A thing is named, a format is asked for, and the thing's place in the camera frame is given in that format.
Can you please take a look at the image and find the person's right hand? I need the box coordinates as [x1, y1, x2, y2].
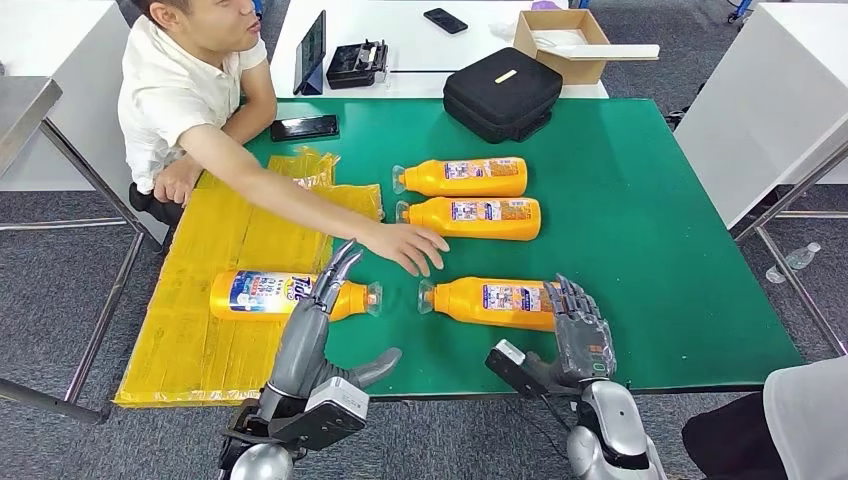
[360, 222, 452, 279]

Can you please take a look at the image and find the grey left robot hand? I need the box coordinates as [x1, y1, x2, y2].
[266, 239, 404, 402]

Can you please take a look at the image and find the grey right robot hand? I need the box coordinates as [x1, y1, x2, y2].
[521, 272, 618, 393]

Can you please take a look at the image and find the person's left hand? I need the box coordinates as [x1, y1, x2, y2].
[152, 160, 203, 208]

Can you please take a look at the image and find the orange detergent bottle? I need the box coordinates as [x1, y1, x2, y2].
[392, 156, 529, 199]
[417, 276, 564, 333]
[209, 268, 384, 324]
[395, 196, 543, 242]

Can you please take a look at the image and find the clear plastic water bottle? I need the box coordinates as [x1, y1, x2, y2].
[765, 241, 823, 285]

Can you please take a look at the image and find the person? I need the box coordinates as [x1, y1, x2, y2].
[117, 0, 452, 280]
[682, 357, 848, 480]

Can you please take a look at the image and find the yellow taped cardboard sheet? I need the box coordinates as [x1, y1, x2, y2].
[113, 146, 386, 409]

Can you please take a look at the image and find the green table mat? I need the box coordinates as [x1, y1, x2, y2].
[245, 98, 805, 399]

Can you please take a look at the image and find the black smartphone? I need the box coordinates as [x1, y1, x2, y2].
[270, 114, 340, 144]
[423, 7, 470, 36]

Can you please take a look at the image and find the steel table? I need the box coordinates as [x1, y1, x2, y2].
[0, 76, 147, 427]

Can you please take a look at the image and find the black zip carry case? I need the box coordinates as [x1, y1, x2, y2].
[443, 46, 565, 146]

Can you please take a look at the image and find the white table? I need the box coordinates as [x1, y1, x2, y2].
[0, 0, 170, 248]
[673, 1, 848, 231]
[269, 0, 611, 101]

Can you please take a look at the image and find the dark tablet with stand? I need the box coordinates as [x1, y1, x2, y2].
[293, 9, 327, 97]

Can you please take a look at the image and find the black plastic tray device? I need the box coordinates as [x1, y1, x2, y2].
[325, 39, 391, 91]

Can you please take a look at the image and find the clear plastic wrap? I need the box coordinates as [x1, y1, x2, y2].
[490, 19, 526, 43]

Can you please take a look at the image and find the brown cardboard box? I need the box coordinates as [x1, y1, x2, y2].
[512, 8, 612, 87]

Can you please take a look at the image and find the black chair base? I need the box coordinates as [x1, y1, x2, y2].
[663, 84, 706, 132]

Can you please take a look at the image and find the white plastic bag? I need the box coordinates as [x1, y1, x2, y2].
[533, 28, 591, 56]

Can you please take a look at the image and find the white foam board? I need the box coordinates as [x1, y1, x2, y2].
[561, 43, 662, 63]

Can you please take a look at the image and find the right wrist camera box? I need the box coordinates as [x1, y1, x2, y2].
[484, 339, 551, 400]

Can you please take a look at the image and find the steel table leg frame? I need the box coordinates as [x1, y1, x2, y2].
[731, 135, 848, 357]

